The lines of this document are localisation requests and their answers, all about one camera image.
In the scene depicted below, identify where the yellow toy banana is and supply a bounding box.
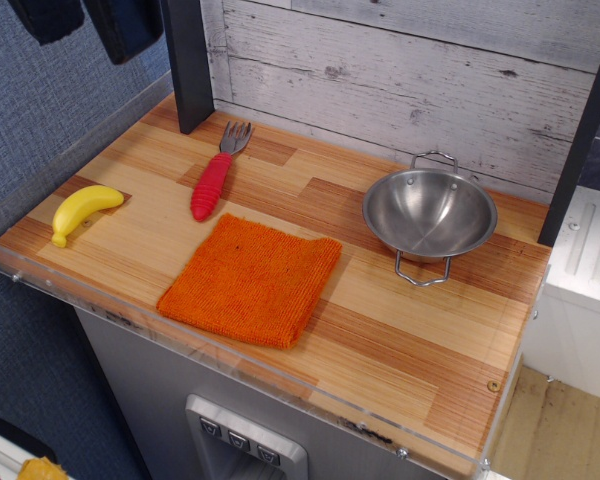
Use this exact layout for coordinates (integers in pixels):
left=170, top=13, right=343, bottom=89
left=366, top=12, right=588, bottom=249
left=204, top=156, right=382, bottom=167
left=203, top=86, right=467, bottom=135
left=51, top=185, right=124, bottom=248

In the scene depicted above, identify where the white ridged side unit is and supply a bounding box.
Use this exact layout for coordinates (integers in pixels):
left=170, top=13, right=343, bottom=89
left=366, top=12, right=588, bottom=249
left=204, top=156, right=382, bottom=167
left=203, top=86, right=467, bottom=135
left=522, top=187, right=600, bottom=397

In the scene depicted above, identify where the dark right frame post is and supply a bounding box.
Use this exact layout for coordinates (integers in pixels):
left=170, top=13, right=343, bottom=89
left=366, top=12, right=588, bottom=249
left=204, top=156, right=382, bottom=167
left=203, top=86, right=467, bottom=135
left=538, top=64, right=600, bottom=247

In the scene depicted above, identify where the red handled grey fork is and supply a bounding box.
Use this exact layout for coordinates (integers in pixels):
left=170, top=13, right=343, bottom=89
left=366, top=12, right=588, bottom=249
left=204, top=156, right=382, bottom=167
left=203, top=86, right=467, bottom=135
left=190, top=122, right=253, bottom=222

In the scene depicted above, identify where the silver button control panel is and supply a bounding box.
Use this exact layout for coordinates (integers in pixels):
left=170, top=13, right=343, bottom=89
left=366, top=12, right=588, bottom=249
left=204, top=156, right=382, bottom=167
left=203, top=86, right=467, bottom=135
left=185, top=394, right=309, bottom=479

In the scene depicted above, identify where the grey toy kitchen cabinet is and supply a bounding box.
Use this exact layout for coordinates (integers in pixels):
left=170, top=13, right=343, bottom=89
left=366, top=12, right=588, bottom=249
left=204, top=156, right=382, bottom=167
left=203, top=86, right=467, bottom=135
left=77, top=309, right=436, bottom=479

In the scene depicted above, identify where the small steel two-handled pot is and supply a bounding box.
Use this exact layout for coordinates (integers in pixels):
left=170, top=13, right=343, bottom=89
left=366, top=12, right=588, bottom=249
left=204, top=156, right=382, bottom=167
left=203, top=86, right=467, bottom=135
left=362, top=150, right=498, bottom=287

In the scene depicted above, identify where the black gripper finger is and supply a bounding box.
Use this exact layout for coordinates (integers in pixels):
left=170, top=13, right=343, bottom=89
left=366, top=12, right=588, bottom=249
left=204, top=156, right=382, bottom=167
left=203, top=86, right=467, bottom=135
left=9, top=0, right=85, bottom=45
left=84, top=0, right=164, bottom=65

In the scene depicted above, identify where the clear acrylic table guard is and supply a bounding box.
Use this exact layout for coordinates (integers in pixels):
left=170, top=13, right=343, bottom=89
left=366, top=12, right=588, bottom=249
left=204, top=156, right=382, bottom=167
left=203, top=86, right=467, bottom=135
left=0, top=76, right=549, bottom=479

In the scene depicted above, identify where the orange folded cloth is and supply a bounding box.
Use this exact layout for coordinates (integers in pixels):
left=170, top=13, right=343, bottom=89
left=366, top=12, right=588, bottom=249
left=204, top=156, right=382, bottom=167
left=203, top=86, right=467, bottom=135
left=156, top=214, right=342, bottom=349

